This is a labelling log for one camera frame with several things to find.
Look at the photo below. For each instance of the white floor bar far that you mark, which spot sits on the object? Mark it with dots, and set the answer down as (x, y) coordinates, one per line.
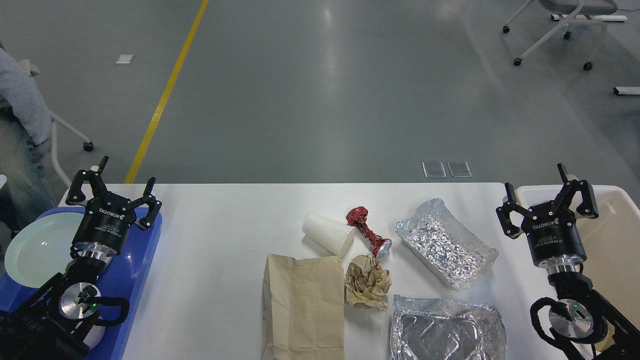
(617, 18)

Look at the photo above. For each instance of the white office chair right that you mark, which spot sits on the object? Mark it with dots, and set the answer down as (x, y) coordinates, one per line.
(572, 8)

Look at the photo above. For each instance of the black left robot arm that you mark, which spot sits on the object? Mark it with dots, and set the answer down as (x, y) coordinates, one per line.
(54, 322)

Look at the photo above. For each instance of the aluminium foil tray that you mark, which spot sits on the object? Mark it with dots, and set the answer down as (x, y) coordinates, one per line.
(439, 329)

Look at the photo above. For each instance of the white chair left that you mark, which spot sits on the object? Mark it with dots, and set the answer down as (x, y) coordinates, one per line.
(88, 145)

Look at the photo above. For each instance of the crumpled brown paper ball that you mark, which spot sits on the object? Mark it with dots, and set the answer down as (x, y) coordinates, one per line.
(367, 283)

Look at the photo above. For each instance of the beige plastic bin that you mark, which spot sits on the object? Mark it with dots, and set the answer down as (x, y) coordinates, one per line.
(611, 243)

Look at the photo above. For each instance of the white paper cup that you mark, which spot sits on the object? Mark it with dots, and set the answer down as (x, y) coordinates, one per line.
(333, 236)

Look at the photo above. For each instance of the crushed red can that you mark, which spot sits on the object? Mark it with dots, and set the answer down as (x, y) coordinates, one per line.
(357, 217)

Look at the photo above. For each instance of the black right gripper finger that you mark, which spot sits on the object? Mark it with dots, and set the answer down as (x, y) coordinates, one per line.
(560, 205)
(504, 211)

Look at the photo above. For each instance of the brown paper bag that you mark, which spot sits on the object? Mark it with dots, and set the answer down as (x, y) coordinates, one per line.
(303, 308)

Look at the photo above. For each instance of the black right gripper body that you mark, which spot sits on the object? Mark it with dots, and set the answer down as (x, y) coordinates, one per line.
(553, 238)

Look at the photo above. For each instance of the white floor bar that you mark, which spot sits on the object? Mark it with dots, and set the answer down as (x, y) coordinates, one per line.
(626, 90)
(617, 18)

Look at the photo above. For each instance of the aluminium foil sheet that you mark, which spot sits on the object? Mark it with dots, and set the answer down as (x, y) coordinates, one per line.
(446, 246)

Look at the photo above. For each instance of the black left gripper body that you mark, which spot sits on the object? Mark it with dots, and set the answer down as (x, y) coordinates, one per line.
(102, 230)

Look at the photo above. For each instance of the seated person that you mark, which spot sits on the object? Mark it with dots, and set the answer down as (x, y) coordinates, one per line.
(25, 139)

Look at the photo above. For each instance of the mint green plate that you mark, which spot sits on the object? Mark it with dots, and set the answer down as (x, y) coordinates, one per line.
(42, 249)

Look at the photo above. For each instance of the pink mug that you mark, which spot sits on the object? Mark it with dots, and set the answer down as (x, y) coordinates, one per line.
(94, 336)

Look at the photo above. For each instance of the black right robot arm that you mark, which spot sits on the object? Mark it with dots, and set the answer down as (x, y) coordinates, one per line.
(580, 314)

